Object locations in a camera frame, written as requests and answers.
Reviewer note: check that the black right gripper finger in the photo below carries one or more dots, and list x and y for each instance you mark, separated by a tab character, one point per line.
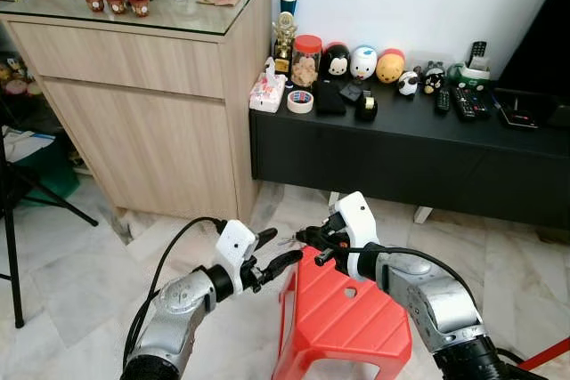
310	233
312	243

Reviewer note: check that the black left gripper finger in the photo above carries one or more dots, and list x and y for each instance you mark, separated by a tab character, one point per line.
283	262
266	238

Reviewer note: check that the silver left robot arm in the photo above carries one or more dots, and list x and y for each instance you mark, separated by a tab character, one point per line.
178	309

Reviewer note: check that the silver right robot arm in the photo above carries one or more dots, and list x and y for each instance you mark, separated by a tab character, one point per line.
436	309

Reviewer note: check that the red plastic stool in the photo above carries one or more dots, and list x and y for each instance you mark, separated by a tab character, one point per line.
338	327

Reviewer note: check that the black TV console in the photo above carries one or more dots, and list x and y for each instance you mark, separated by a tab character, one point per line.
401	166

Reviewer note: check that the white tape roll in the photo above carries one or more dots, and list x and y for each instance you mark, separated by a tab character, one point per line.
289	102

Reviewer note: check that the black tape dispenser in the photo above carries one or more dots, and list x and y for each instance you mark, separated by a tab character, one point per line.
366	110

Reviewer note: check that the black pouch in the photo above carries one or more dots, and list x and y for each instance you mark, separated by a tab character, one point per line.
329	98

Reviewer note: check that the pink tissue pack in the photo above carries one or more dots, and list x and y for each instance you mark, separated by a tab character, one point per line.
267	93

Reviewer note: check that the small black box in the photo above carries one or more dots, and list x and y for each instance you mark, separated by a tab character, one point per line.
352	92

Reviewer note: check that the red-lidded snack jar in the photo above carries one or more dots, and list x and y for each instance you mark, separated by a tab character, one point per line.
307	67

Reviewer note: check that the small panda figure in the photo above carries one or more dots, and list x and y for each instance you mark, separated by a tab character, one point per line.
408	84

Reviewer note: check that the black mouse plush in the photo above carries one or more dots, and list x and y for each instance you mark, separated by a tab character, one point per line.
335	61

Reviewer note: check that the black remote control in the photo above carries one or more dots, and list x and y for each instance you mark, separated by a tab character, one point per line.
464	104
442	100
481	102

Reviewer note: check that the white plush toy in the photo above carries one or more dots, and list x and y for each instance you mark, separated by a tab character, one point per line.
363	63

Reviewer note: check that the yellow bear plush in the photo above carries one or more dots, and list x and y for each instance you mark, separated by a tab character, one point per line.
390	67

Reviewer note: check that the light wooden cabinet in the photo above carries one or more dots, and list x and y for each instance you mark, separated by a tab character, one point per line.
134	113

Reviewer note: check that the black white figurine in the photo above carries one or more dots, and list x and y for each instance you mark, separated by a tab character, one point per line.
433	77

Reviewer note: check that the small gold trophy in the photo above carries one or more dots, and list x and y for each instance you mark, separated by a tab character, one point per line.
284	37

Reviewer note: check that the black tray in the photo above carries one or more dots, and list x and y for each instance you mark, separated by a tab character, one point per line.
517	113

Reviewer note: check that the teal bag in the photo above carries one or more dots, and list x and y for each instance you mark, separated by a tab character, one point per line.
44	180

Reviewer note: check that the black tripod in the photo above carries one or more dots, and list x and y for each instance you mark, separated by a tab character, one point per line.
12	264

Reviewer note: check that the small red cup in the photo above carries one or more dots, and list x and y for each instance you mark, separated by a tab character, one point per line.
116	4
93	1
139	6

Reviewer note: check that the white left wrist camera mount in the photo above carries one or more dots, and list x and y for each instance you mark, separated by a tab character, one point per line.
236	246

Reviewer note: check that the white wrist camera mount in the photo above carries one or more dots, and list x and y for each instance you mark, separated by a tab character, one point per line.
361	215
236	246

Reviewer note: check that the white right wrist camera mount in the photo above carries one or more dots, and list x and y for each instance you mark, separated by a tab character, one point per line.
361	215

